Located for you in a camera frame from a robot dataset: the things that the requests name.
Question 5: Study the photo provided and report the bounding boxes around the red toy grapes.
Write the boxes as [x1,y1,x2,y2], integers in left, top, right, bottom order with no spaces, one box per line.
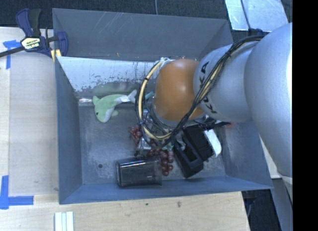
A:
[129,124,175,177]

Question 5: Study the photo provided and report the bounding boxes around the dark clear plastic box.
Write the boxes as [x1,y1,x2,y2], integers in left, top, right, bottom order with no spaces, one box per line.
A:
[115,157,163,188]

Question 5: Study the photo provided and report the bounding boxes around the grey metal bin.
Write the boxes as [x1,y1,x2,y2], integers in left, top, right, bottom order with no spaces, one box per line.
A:
[52,8,274,205]

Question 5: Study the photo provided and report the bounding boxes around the black open rectangular box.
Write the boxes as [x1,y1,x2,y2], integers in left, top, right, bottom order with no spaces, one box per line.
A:
[172,132,205,179]

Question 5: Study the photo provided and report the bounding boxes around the green toy dolphin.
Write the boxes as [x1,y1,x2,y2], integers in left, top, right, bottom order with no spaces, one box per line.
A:
[92,89,138,123]

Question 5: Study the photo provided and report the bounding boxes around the pale wood board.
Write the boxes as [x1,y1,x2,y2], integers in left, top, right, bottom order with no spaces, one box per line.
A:
[8,27,61,197]

